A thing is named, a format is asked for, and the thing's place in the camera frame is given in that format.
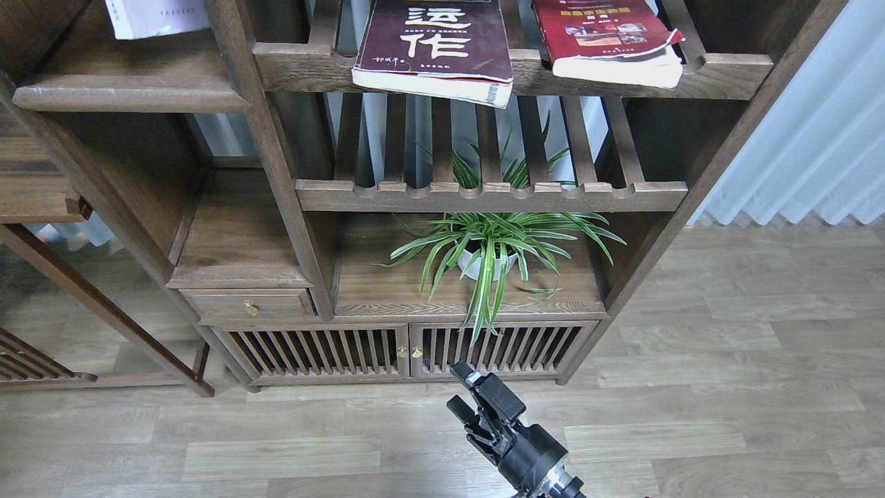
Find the white plant pot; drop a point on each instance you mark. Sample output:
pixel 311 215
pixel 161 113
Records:
pixel 472 260

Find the right slatted cabinet door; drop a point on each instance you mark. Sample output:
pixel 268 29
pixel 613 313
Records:
pixel 527 350

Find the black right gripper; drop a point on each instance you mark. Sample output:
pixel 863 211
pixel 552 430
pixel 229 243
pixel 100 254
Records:
pixel 535 464

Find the slatted cabinet door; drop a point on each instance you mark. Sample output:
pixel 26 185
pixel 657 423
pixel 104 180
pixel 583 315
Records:
pixel 527 350
pixel 318 354

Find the dark wooden bookshelf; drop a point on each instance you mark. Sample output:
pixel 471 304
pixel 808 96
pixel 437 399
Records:
pixel 227 157

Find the left slatted cabinet door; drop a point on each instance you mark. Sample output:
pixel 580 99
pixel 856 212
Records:
pixel 318 354

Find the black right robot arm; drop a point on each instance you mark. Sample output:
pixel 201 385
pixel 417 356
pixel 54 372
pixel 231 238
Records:
pixel 528 457

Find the white pleated curtain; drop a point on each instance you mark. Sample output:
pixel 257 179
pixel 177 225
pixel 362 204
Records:
pixel 820 151

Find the small wooden drawer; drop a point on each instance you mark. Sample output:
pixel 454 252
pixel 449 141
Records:
pixel 239 306

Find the maroon book white characters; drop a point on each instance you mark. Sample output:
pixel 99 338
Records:
pixel 447 49

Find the white lavender book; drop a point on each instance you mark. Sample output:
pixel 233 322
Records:
pixel 142 19

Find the green spider plant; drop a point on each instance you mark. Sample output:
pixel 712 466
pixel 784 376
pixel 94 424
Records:
pixel 491 244

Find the brass drawer knob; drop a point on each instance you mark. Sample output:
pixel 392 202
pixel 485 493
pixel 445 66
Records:
pixel 251 308

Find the red cover book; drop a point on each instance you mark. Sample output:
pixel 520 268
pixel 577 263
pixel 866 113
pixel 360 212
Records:
pixel 621 42

